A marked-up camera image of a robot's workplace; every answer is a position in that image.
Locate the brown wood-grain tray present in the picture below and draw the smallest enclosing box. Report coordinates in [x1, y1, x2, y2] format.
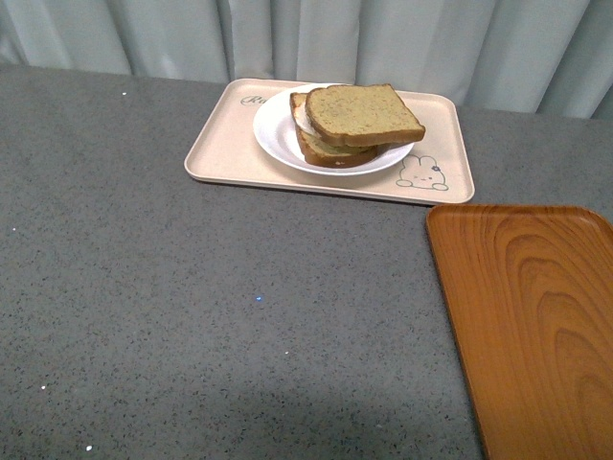
[426, 204, 612, 459]

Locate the grey curtain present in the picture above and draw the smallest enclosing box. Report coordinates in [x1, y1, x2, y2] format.
[1, 0, 612, 119]

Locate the bread slice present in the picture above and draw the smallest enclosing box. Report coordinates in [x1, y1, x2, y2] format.
[289, 93, 378, 169]
[306, 83, 425, 147]

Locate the white round plate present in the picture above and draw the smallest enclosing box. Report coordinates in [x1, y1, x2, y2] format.
[253, 83, 415, 176]

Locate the fried egg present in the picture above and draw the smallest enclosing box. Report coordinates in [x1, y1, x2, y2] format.
[293, 104, 318, 136]

